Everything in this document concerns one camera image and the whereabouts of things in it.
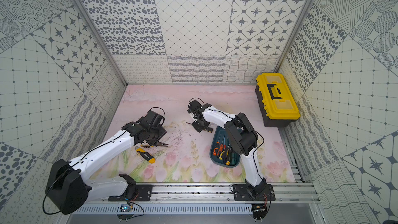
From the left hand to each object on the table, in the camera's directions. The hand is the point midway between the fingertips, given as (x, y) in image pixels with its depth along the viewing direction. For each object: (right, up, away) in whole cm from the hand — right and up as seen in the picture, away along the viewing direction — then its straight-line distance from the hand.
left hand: (165, 130), depth 83 cm
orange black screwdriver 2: (+31, -11, +5) cm, 34 cm away
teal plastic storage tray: (+30, -4, +10) cm, 32 cm away
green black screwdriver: (+37, -15, -1) cm, 40 cm away
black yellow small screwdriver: (+30, -14, -1) cm, 33 cm away
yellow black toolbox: (+63, +12, +3) cm, 65 cm away
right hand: (+20, -1, +13) cm, 24 cm away
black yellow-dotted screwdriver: (+11, +1, +16) cm, 20 cm away
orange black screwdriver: (+28, -13, +3) cm, 31 cm away
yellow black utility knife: (-11, -14, +1) cm, 18 cm away
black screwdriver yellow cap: (+34, -17, -3) cm, 38 cm away
